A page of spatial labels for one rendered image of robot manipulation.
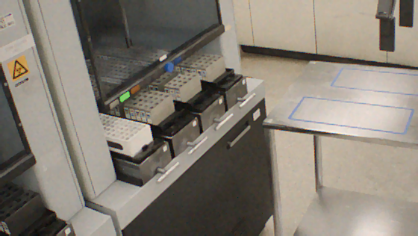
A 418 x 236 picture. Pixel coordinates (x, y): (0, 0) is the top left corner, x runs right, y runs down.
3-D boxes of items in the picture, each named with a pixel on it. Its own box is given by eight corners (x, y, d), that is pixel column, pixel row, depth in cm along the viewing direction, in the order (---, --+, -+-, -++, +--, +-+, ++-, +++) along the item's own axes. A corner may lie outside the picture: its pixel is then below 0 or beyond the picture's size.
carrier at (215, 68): (221, 70, 195) (219, 54, 192) (226, 71, 194) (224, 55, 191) (203, 84, 187) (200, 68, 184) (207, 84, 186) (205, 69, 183)
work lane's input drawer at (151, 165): (2, 140, 189) (-6, 118, 185) (30, 121, 199) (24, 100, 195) (155, 190, 151) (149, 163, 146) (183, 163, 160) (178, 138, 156)
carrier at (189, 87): (197, 88, 184) (194, 72, 181) (202, 89, 183) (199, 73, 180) (177, 104, 176) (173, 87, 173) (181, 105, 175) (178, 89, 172)
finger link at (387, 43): (395, 16, 99) (394, 18, 99) (395, 51, 103) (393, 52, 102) (380, 15, 101) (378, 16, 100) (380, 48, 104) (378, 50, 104)
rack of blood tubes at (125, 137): (64, 140, 169) (59, 123, 166) (86, 125, 176) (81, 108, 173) (133, 160, 153) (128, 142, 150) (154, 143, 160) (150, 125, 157)
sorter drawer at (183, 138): (33, 119, 200) (27, 98, 196) (60, 102, 210) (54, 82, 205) (186, 161, 161) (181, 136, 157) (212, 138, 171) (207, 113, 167)
